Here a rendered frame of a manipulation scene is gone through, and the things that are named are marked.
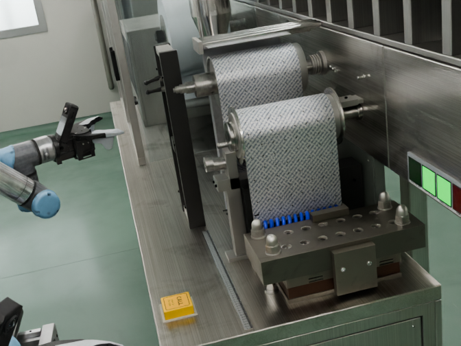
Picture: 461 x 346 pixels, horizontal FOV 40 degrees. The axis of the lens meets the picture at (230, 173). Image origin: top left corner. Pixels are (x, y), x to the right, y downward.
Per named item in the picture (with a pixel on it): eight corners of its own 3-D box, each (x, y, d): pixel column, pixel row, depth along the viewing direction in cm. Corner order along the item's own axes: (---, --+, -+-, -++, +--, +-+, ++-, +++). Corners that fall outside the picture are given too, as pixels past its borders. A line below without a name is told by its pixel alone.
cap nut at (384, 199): (374, 206, 162) (373, 189, 160) (387, 203, 162) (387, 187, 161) (381, 211, 158) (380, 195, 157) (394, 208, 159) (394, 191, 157)
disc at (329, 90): (324, 136, 173) (319, 82, 168) (326, 135, 173) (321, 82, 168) (345, 152, 159) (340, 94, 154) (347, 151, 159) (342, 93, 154)
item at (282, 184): (254, 227, 162) (245, 158, 156) (341, 207, 166) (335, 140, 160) (254, 228, 162) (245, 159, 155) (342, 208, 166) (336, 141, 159)
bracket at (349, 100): (334, 104, 165) (333, 96, 165) (355, 99, 166) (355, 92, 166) (341, 108, 161) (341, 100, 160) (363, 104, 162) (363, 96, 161)
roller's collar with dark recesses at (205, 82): (194, 95, 183) (191, 73, 181) (215, 91, 184) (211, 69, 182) (198, 99, 177) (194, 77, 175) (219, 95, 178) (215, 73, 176)
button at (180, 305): (162, 305, 156) (160, 297, 155) (189, 299, 157) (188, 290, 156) (165, 321, 150) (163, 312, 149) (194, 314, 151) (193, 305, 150)
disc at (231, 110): (232, 154, 169) (225, 100, 164) (234, 154, 169) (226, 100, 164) (246, 172, 155) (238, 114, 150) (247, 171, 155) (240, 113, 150)
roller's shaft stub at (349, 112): (331, 121, 166) (330, 106, 165) (357, 117, 168) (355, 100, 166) (338, 125, 162) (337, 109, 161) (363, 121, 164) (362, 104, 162)
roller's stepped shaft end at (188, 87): (173, 95, 180) (171, 83, 179) (194, 90, 181) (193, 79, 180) (175, 97, 177) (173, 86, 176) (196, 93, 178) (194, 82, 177)
